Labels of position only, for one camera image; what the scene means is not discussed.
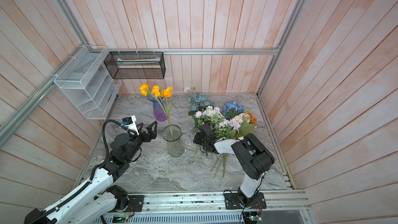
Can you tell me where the blue hydrangea stem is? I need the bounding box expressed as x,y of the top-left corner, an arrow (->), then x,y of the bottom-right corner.
222,101 -> 245,120

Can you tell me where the clear grey glass vase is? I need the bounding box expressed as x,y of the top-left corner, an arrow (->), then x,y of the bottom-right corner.
162,124 -> 184,158

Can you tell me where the yellow orange flower stem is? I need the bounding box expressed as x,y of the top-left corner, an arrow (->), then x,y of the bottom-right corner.
140,84 -> 174,135

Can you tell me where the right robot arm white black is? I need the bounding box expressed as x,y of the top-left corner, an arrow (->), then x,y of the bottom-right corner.
194,122 -> 275,209

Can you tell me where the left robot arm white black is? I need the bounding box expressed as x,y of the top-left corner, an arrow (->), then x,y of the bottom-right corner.
24,116 -> 158,224

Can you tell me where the teal blue rose bunch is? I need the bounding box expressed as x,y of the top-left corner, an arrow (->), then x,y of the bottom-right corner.
188,93 -> 214,116

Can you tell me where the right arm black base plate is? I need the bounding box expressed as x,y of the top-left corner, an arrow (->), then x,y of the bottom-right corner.
223,191 -> 267,210

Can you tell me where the electronics board with leds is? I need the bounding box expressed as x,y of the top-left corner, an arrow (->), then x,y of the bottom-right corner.
241,212 -> 262,224

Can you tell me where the left aluminium frame bar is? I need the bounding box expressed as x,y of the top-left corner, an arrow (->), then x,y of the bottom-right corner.
1,45 -> 84,148

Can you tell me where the pink hydrangea bouquet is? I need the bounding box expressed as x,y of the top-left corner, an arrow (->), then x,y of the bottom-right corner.
210,112 -> 255,178

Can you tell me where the horizontal aluminium frame bar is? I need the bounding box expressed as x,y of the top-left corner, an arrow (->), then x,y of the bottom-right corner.
88,46 -> 279,56

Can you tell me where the black mesh wall basket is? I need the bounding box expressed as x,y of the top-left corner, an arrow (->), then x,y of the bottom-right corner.
104,51 -> 166,79

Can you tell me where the white wire shelf rack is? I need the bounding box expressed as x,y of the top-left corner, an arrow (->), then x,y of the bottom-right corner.
54,45 -> 121,120

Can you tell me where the pink lilac mixed bouquet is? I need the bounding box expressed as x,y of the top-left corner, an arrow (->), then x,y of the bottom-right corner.
193,106 -> 226,143

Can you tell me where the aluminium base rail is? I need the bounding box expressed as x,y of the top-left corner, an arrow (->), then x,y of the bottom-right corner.
88,190 -> 317,224

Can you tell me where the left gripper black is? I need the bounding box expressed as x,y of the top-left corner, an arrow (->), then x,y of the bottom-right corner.
124,121 -> 158,161

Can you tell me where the blue purple glass vase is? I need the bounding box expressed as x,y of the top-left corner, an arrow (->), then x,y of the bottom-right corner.
147,94 -> 167,122

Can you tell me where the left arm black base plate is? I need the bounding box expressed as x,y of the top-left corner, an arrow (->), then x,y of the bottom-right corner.
125,195 -> 145,215

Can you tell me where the white flower stem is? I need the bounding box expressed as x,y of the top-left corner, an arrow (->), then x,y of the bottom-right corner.
183,86 -> 196,94

